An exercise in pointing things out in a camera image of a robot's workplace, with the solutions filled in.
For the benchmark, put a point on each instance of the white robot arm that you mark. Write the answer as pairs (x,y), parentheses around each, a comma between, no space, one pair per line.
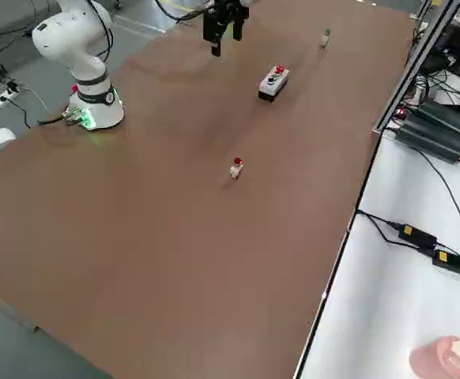
(85,59)

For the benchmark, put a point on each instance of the green push button switch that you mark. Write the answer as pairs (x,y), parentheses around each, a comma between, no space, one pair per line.
(325,38)

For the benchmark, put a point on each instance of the red push button switch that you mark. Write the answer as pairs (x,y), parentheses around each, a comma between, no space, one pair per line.
(236,169)

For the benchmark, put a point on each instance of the white floor power strip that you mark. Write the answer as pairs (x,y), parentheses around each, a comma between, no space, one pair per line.
(4,97)

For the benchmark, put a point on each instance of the white four-button control box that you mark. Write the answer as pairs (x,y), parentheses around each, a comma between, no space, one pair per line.
(273,83)

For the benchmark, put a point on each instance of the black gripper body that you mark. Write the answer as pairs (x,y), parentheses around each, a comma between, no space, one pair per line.
(232,6)

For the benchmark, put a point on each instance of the black power adapter brick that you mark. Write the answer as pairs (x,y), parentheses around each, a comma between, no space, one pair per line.
(453,261)
(416,236)

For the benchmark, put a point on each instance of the black ribbed power supply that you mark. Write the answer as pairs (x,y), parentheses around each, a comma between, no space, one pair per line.
(437,130)

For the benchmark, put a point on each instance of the pink round object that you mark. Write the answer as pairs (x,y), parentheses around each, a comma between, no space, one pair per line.
(445,357)

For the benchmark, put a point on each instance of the black equipment stack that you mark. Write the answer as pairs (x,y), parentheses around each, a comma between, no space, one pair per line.
(457,47)

